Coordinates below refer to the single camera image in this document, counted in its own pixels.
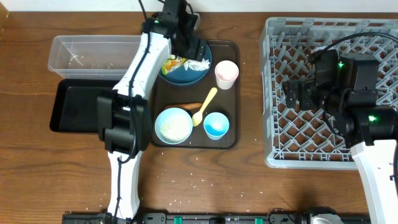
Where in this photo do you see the colourful snack wrapper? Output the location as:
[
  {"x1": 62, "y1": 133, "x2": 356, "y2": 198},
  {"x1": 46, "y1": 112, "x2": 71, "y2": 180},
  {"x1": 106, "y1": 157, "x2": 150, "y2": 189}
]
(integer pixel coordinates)
[{"x1": 161, "y1": 55, "x2": 187, "y2": 75}]

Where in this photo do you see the pink plastic cup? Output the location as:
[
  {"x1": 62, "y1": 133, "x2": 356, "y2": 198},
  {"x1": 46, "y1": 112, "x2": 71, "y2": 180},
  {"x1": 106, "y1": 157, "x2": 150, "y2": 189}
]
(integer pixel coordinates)
[{"x1": 215, "y1": 60, "x2": 239, "y2": 90}]

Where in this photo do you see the light blue plastic cup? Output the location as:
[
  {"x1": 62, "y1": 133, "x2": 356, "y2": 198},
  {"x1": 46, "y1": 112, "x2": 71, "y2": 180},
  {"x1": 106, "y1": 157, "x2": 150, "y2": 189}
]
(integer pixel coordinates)
[{"x1": 203, "y1": 112, "x2": 229, "y2": 141}]

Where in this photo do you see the white paper napkin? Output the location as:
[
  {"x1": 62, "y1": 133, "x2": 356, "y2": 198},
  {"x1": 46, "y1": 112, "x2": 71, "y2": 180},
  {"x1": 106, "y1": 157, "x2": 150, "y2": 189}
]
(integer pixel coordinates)
[{"x1": 183, "y1": 58, "x2": 211, "y2": 71}]

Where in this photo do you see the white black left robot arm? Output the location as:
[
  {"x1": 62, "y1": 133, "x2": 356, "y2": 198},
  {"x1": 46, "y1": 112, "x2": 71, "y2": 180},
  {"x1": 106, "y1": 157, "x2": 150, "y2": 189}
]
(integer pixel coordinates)
[{"x1": 97, "y1": 0, "x2": 206, "y2": 223}]

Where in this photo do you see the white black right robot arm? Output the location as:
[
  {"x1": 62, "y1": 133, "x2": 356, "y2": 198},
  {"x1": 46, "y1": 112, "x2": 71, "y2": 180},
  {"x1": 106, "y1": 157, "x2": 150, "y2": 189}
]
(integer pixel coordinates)
[{"x1": 282, "y1": 32, "x2": 397, "y2": 223}]

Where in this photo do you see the grey plastic dishwasher rack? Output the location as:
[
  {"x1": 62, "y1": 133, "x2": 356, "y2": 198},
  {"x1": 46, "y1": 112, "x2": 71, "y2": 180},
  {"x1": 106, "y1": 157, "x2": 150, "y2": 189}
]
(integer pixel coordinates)
[{"x1": 259, "y1": 17, "x2": 397, "y2": 170}]

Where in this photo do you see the clear plastic waste bin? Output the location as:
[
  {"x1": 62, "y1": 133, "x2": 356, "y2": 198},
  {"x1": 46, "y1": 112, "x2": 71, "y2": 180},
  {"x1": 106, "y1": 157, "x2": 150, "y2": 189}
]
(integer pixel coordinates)
[{"x1": 48, "y1": 35, "x2": 141, "y2": 80}]

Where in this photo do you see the dark blue plate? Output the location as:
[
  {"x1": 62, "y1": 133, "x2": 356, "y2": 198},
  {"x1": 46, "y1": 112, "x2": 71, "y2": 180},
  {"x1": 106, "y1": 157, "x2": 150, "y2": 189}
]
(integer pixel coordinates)
[{"x1": 159, "y1": 45, "x2": 212, "y2": 86}]

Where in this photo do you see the orange brown food piece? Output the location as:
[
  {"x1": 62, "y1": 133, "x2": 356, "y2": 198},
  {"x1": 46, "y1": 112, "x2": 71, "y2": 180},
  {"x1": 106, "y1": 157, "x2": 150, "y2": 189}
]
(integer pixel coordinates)
[{"x1": 164, "y1": 102, "x2": 203, "y2": 110}]

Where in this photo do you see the dark brown serving tray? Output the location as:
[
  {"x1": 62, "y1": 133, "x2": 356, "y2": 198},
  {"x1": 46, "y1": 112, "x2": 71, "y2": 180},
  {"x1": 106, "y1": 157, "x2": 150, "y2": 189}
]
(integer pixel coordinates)
[{"x1": 150, "y1": 40, "x2": 240, "y2": 150}]

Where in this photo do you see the yellow plastic spoon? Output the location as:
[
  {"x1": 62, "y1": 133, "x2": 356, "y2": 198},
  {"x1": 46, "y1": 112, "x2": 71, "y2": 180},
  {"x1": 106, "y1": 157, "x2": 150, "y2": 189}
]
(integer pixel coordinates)
[{"x1": 192, "y1": 87, "x2": 218, "y2": 127}]

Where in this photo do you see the light blue bowl with rice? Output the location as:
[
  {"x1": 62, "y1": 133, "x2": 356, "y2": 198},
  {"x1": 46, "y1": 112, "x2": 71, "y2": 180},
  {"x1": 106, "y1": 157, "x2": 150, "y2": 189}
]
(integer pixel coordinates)
[{"x1": 154, "y1": 108, "x2": 193, "y2": 144}]

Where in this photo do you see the black rectangular tray bin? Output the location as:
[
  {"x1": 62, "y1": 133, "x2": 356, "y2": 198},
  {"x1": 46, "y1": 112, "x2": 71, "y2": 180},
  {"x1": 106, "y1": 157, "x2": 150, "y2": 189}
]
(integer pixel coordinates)
[{"x1": 50, "y1": 79, "x2": 117, "y2": 133}]

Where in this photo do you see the black rail at table edge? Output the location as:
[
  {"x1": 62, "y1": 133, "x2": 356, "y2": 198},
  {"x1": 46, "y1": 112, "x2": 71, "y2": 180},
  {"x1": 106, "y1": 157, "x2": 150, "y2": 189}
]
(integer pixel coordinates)
[{"x1": 61, "y1": 207, "x2": 371, "y2": 224}]

